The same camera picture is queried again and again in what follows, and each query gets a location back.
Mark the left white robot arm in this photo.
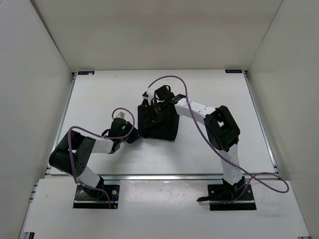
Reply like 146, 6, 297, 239
49, 118, 142, 201

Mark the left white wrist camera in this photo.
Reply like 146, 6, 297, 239
116, 112, 125, 119

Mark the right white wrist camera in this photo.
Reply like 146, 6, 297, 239
142, 91, 155, 105

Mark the black pleated skirt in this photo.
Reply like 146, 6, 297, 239
138, 100, 179, 141

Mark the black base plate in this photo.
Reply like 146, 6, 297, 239
196, 184, 257, 211
73, 182, 120, 210

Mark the aluminium front rail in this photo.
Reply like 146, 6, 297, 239
44, 174, 278, 181

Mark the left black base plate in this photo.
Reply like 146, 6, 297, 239
73, 182, 120, 210

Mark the right blue corner label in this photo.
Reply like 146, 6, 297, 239
225, 69, 242, 74

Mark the left blue corner label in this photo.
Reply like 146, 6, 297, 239
77, 71, 95, 75

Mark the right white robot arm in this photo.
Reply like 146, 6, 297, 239
150, 85, 246, 201

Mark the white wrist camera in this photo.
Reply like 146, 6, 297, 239
116, 112, 125, 119
142, 91, 155, 105

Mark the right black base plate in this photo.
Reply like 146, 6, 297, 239
196, 184, 257, 211

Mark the blue corner label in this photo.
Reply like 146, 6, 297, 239
77, 71, 95, 75
225, 69, 242, 74

